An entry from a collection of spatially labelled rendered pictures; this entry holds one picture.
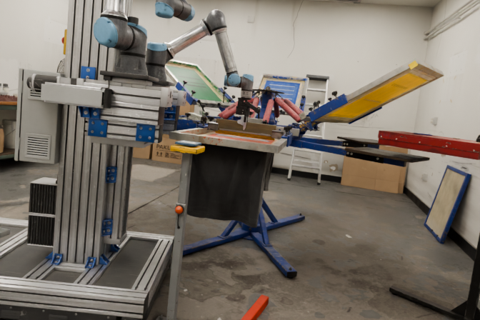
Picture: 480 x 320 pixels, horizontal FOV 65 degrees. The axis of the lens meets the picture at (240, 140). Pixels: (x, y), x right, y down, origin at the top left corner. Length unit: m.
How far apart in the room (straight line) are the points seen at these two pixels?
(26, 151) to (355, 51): 5.48
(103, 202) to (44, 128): 0.49
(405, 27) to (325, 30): 1.25
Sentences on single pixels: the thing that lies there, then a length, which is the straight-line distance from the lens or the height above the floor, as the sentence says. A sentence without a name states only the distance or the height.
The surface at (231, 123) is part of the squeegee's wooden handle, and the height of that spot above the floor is 1.03.
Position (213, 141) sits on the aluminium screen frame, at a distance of 1.95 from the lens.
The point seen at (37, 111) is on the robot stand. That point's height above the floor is 1.02.
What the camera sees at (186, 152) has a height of 0.93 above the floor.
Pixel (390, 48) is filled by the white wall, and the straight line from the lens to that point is 6.77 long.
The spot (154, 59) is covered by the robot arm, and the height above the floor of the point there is 1.38.
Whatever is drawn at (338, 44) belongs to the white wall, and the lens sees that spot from 6.70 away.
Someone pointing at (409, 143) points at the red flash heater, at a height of 1.05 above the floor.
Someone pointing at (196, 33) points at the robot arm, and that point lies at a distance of 2.50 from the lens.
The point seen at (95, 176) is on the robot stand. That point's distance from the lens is 2.14.
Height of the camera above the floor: 1.19
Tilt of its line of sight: 6 degrees down
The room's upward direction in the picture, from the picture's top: 6 degrees clockwise
